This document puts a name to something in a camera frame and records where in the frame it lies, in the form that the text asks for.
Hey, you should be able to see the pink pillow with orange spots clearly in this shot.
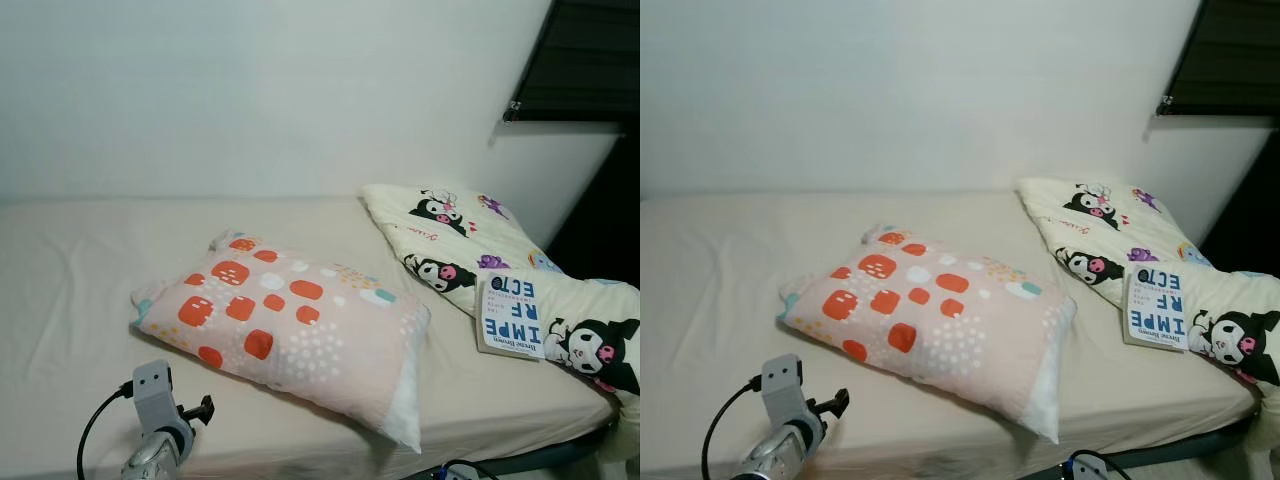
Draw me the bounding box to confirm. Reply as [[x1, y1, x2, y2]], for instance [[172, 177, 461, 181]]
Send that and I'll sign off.
[[130, 228, 433, 454], [777, 224, 1079, 445]]

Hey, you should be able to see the white book with blue letters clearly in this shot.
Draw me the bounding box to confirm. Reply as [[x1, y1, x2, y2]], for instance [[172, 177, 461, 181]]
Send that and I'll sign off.
[[1122, 262, 1191, 351], [476, 270, 547, 361]]

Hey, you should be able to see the mattress with beige sheet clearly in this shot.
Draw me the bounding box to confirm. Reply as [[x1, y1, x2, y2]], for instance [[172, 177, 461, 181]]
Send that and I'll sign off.
[[0, 195, 621, 480], [640, 190, 1261, 480]]

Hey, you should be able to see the dark teal bed base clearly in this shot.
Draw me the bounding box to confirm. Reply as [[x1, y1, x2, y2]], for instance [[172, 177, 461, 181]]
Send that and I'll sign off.
[[470, 415, 616, 479], [1020, 410, 1256, 480]]

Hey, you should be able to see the cream cartoon print blanket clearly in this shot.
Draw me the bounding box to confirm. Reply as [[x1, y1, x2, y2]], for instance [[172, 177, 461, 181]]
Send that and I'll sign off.
[[360, 183, 641, 471], [1017, 177, 1280, 451]]

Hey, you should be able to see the black window blind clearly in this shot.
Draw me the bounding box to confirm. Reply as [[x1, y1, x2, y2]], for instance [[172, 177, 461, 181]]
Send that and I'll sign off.
[[503, 0, 641, 125], [1156, 0, 1280, 117]]

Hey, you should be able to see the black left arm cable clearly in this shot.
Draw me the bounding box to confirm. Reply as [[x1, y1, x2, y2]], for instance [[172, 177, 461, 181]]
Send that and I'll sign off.
[[77, 383, 136, 480], [700, 375, 766, 480]]

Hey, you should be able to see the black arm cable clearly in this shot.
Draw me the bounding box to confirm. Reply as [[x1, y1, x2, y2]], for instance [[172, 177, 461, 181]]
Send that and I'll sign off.
[[77, 383, 136, 480], [1062, 450, 1136, 480], [432, 459, 501, 480], [700, 375, 766, 480]]

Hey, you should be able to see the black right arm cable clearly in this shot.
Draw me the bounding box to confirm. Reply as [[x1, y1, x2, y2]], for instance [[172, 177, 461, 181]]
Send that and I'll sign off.
[[1062, 450, 1136, 480], [432, 459, 501, 480]]

